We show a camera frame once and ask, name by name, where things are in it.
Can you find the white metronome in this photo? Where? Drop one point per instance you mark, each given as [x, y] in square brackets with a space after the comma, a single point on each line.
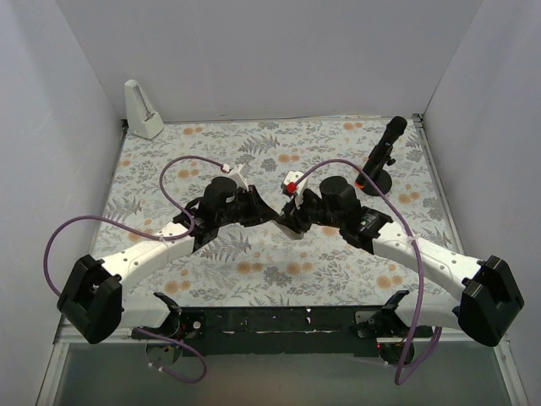
[143, 120]

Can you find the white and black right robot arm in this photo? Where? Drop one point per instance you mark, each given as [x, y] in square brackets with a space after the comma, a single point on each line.
[484, 297]

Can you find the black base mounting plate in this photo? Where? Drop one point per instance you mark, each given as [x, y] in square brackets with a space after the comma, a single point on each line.
[288, 330]

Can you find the black microphone stand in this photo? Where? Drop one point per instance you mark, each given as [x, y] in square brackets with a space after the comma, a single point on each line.
[380, 177]

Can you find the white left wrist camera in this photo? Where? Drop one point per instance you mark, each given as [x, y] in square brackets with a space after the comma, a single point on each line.
[236, 175]

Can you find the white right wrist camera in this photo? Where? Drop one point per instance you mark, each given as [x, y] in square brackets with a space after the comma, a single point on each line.
[293, 186]

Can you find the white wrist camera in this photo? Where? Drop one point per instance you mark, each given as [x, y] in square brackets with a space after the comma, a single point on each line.
[236, 175]
[293, 186]

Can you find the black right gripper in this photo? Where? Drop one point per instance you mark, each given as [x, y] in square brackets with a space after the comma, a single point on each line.
[299, 210]

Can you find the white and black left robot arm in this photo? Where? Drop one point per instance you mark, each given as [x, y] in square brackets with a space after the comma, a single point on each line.
[94, 298]

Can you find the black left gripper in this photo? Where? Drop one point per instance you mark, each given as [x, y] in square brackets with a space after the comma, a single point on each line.
[252, 204]

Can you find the floral patterned table mat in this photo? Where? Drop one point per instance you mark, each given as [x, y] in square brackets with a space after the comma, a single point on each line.
[261, 266]

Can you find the beige stapler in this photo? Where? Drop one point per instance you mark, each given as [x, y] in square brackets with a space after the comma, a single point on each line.
[290, 233]

